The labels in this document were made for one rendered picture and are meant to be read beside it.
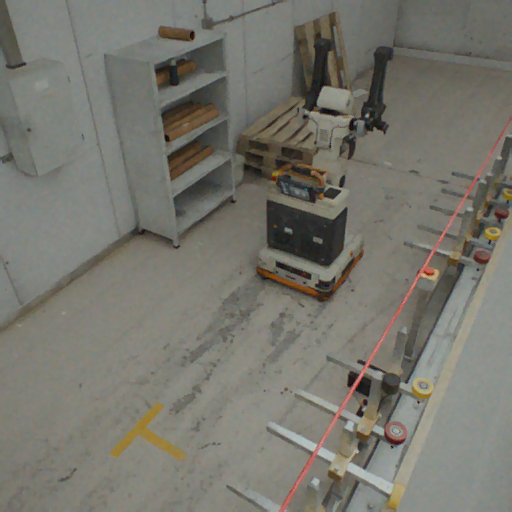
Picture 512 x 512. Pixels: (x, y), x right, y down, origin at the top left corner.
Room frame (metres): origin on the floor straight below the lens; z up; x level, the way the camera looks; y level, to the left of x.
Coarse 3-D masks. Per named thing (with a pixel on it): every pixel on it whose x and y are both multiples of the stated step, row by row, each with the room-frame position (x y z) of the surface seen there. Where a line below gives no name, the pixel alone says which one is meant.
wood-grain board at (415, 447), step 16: (496, 256) 2.08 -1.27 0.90; (480, 288) 1.83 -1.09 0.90; (480, 304) 1.72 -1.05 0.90; (464, 320) 1.61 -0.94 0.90; (464, 336) 1.52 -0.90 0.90; (448, 368) 1.34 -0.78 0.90; (432, 400) 1.19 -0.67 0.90; (432, 416) 1.12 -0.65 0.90; (416, 432) 1.05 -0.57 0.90; (416, 448) 0.99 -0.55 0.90; (400, 480) 0.87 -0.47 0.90
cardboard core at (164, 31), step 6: (162, 30) 4.07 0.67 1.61; (168, 30) 4.04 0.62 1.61; (174, 30) 4.01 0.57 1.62; (180, 30) 3.98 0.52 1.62; (186, 30) 3.96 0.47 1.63; (192, 30) 3.97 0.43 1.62; (162, 36) 4.09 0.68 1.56; (168, 36) 4.04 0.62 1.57; (174, 36) 4.00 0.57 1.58; (180, 36) 3.97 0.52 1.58; (186, 36) 3.94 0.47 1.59; (192, 36) 3.99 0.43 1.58
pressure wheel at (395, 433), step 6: (390, 426) 1.08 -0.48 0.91; (396, 426) 1.08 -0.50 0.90; (402, 426) 1.07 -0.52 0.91; (384, 432) 1.06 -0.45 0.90; (390, 432) 1.05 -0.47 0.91; (396, 432) 1.05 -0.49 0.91; (402, 432) 1.05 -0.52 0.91; (390, 438) 1.03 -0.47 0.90; (396, 438) 1.03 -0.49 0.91; (402, 438) 1.03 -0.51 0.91; (396, 444) 1.02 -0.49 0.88
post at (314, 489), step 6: (312, 480) 0.74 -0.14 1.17; (318, 480) 0.74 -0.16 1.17; (312, 486) 0.72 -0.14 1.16; (318, 486) 0.72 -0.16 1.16; (306, 492) 0.73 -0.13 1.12; (312, 492) 0.72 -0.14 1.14; (318, 492) 0.71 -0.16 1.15; (306, 498) 0.73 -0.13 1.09; (312, 498) 0.72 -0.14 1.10; (318, 498) 0.72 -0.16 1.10; (306, 504) 0.73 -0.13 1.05; (312, 504) 0.72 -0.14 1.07; (318, 504) 0.72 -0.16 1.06; (306, 510) 0.73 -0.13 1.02; (312, 510) 0.72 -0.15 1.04; (318, 510) 0.73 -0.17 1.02
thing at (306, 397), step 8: (296, 392) 1.27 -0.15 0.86; (304, 392) 1.27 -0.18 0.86; (304, 400) 1.25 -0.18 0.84; (312, 400) 1.23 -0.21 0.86; (320, 400) 1.23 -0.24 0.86; (320, 408) 1.21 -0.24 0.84; (328, 408) 1.19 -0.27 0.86; (336, 408) 1.19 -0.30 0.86; (344, 416) 1.16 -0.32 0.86; (352, 416) 1.15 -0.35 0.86; (376, 432) 1.08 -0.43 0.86; (384, 440) 1.06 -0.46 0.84
